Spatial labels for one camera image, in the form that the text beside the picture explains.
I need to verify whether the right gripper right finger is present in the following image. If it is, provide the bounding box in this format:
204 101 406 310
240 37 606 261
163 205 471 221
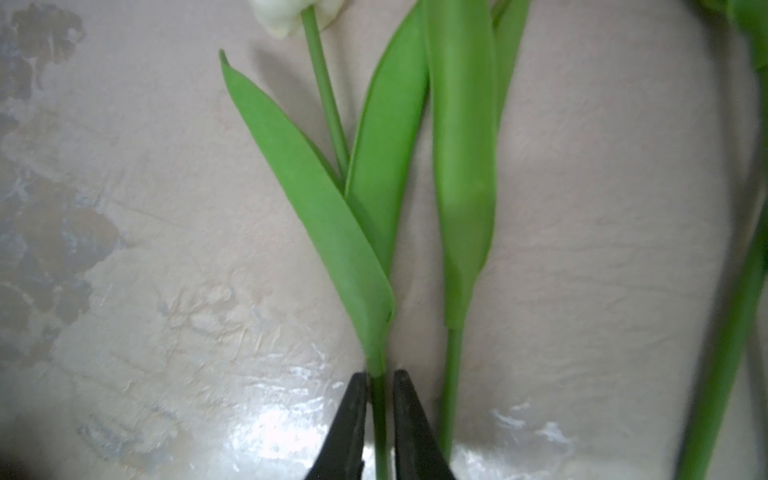
393 369 456 480

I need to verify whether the orange cream tulip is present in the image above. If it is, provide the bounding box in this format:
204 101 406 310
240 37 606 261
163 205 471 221
675 1 767 479

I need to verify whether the yellow tulip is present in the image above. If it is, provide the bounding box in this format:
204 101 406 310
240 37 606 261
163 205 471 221
424 1 530 457

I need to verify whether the pale cream tulip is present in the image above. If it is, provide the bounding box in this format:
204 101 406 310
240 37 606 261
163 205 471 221
219 2 428 479

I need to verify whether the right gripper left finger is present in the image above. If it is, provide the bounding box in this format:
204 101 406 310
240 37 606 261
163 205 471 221
305 372 368 480

